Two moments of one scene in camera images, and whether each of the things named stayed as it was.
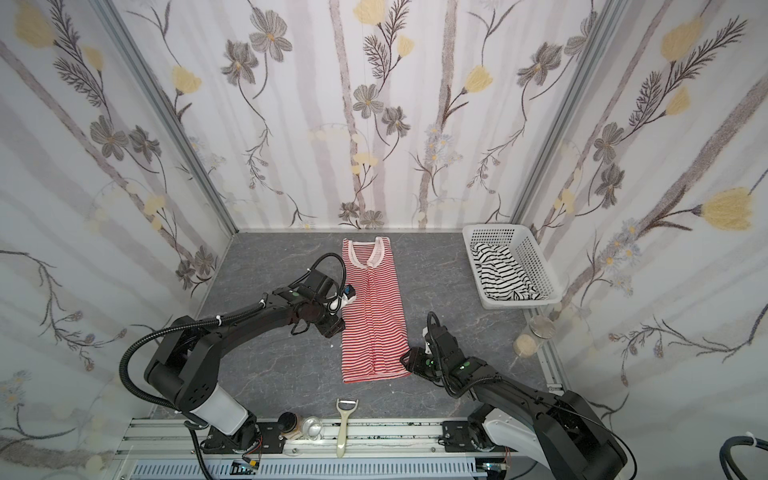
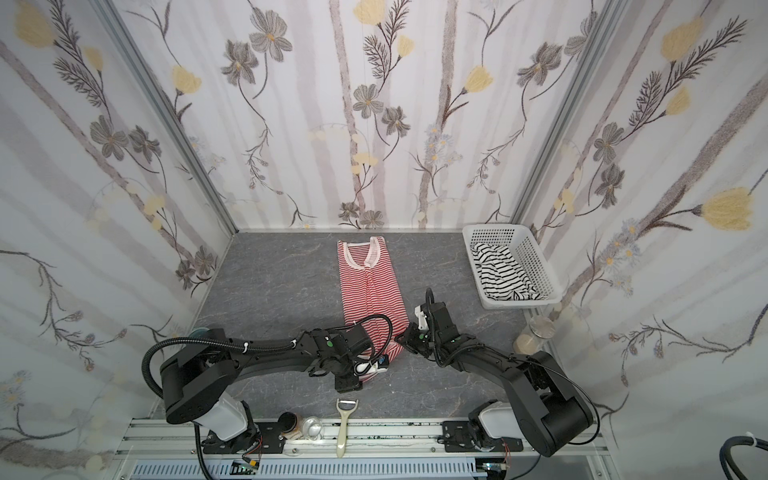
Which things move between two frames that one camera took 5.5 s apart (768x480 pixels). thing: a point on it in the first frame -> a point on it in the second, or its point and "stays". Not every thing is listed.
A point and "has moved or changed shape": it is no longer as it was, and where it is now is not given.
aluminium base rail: [321, 449] stays
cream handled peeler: [345, 407] stays
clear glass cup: [312, 428] stays
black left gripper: [335, 322] -> [365, 358]
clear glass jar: [527, 343] stays
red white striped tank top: [373, 337] has moved or changed shape
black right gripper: [417, 360] -> [417, 339]
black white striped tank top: [502, 276] stays
